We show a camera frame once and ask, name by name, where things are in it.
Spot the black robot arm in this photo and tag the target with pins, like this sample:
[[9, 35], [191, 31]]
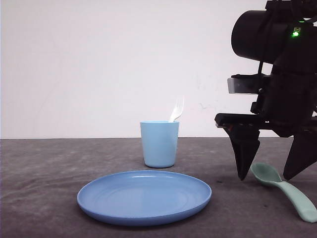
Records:
[[283, 35]]

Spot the white plastic fork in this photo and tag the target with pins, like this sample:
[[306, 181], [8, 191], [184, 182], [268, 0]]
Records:
[[178, 109]]

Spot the blue plastic plate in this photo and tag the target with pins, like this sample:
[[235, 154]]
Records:
[[143, 198]]

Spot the mint green plastic spoon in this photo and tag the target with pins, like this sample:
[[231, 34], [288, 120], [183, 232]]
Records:
[[269, 176]]

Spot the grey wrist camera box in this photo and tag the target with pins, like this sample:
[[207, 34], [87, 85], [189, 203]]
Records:
[[244, 84]]

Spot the light blue plastic cup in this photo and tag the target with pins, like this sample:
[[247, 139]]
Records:
[[159, 143]]

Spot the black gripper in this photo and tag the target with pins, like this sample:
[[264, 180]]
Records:
[[285, 105]]

